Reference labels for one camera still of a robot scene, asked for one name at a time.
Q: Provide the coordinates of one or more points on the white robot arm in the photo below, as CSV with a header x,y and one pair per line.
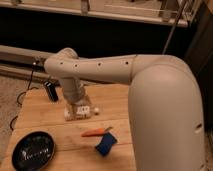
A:
x,y
164,104

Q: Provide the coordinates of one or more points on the black round plate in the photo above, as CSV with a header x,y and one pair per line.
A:
x,y
33,151

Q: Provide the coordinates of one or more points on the orange carrot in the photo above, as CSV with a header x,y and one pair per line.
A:
x,y
96,132

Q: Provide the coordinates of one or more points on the grey baseboard rail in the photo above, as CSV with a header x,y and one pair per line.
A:
x,y
26,59

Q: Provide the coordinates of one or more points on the black rectangular device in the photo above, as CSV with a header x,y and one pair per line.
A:
x,y
51,91

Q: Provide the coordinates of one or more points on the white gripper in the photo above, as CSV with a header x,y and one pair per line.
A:
x,y
74,91

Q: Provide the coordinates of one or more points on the blue sponge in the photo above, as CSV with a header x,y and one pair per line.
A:
x,y
106,143

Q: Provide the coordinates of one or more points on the metal pole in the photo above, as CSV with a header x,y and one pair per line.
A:
x,y
178,16

